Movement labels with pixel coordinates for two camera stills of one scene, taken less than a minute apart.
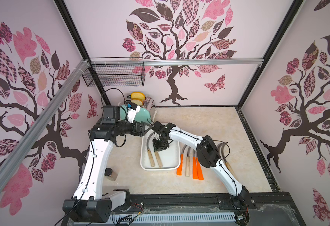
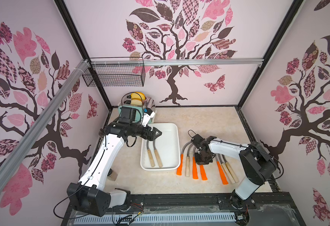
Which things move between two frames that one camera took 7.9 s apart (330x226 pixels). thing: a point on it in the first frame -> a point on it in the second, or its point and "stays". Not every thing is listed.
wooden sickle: x=148 y=150 stays
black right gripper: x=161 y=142 -> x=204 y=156
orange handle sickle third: x=194 y=170 stays
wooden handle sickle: x=158 y=159 stays
